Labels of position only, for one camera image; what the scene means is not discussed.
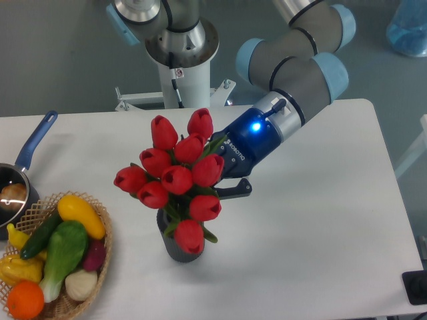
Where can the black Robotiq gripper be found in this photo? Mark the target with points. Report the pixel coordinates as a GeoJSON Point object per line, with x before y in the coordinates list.
{"type": "Point", "coordinates": [247, 140]}

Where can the red tulip bouquet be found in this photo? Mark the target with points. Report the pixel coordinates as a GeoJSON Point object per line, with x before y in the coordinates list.
{"type": "Point", "coordinates": [177, 176]}

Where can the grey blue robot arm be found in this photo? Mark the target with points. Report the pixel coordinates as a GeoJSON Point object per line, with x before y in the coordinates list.
{"type": "Point", "coordinates": [299, 72]}

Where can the dark grey ribbed vase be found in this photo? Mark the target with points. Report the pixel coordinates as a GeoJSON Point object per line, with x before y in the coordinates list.
{"type": "Point", "coordinates": [172, 248]}

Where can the purple red radish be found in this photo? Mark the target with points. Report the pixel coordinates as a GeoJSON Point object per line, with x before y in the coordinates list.
{"type": "Point", "coordinates": [95, 256]}

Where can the yellow squash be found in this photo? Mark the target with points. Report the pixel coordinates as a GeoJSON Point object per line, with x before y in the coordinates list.
{"type": "Point", "coordinates": [71, 207]}

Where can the green bok choy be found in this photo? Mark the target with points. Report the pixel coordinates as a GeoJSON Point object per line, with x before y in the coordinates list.
{"type": "Point", "coordinates": [65, 250]}

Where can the white garlic bulb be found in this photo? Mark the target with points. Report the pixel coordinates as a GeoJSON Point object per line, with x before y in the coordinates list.
{"type": "Point", "coordinates": [80, 284]}

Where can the green cucumber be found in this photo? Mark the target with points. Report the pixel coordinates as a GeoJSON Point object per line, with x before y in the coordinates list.
{"type": "Point", "coordinates": [38, 241]}

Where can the black device at edge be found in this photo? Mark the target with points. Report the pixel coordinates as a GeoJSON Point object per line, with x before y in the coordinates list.
{"type": "Point", "coordinates": [415, 286]}

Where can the blue translucent plastic bag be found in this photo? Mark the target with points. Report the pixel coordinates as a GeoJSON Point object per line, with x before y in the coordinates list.
{"type": "Point", "coordinates": [406, 32]}

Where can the brown bread roll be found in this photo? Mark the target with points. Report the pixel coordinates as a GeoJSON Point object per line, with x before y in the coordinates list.
{"type": "Point", "coordinates": [13, 197]}

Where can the yellow banana pepper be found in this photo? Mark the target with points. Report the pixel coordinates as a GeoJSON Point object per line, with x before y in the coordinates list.
{"type": "Point", "coordinates": [16, 237]}

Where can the orange fruit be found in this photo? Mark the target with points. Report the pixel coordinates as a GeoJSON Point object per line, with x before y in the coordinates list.
{"type": "Point", "coordinates": [25, 300]}

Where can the white pedestal base frame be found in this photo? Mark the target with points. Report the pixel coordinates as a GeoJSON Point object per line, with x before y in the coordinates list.
{"type": "Point", "coordinates": [219, 97]}

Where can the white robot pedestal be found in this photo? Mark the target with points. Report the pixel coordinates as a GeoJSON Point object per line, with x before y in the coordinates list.
{"type": "Point", "coordinates": [183, 61]}

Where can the white frame at right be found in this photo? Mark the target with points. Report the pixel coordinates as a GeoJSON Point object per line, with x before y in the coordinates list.
{"type": "Point", "coordinates": [413, 152]}

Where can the blue handled saucepan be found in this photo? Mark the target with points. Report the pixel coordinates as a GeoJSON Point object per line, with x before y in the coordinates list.
{"type": "Point", "coordinates": [17, 172]}

